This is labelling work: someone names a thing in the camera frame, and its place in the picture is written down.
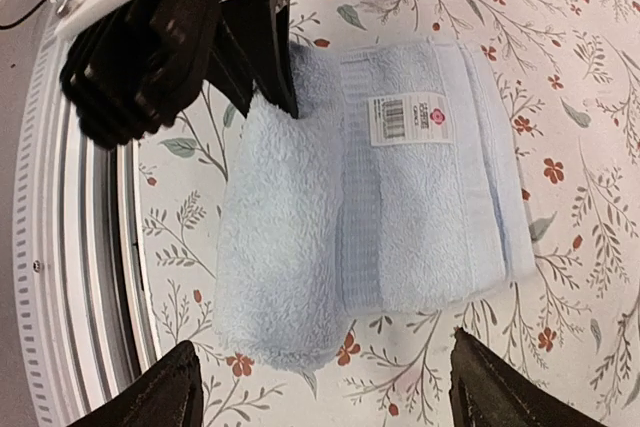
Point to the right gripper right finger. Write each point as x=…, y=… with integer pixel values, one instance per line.
x=486, y=391

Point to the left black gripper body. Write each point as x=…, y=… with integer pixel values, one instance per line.
x=134, y=70

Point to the light blue towel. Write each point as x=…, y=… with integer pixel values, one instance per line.
x=395, y=190

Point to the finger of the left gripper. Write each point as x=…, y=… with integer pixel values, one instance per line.
x=269, y=54
x=228, y=71

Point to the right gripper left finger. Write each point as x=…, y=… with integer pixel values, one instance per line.
x=169, y=393

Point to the aluminium front rail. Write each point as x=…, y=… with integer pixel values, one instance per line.
x=83, y=308

